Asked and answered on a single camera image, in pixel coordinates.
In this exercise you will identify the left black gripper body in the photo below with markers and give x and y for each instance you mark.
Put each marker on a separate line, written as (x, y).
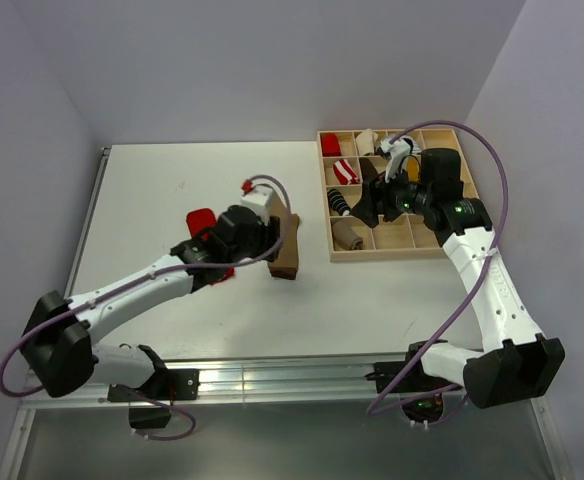
(261, 240)

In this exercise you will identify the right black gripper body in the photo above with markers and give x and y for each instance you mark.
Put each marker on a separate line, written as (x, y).
(399, 196)

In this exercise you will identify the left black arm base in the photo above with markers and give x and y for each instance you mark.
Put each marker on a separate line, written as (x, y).
(154, 404)

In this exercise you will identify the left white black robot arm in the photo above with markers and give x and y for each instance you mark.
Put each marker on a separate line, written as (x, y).
(63, 339)

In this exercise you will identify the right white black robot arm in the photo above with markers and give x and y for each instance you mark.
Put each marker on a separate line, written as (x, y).
(517, 361)

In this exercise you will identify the rolled black white ribbed sock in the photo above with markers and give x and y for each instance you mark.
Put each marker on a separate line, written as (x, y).
(337, 202)

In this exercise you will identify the rolled taupe sock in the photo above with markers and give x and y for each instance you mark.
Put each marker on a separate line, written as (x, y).
(345, 236)

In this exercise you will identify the rolled mustard yellow sock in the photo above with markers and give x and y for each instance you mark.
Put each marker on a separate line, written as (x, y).
(412, 168)

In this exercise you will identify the rolled dark brown sock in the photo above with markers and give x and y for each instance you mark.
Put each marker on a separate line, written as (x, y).
(369, 171)

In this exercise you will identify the rolled red white striped sock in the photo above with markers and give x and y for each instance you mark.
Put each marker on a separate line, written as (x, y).
(344, 173)

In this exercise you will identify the red patterned sock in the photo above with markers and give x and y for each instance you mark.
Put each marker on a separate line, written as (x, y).
(199, 223)

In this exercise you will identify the wooden compartment tray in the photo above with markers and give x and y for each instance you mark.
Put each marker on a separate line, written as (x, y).
(407, 240)

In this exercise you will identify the rolled cream sock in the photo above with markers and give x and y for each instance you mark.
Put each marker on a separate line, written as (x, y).
(366, 142)

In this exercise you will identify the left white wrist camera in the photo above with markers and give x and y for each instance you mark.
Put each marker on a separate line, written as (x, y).
(258, 198)

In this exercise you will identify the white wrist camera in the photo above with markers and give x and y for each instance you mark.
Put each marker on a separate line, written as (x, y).
(395, 155)
(258, 198)

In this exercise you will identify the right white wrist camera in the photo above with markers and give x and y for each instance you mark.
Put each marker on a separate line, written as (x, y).
(395, 155)

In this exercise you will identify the aluminium frame rail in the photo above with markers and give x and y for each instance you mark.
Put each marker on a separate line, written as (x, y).
(284, 380)

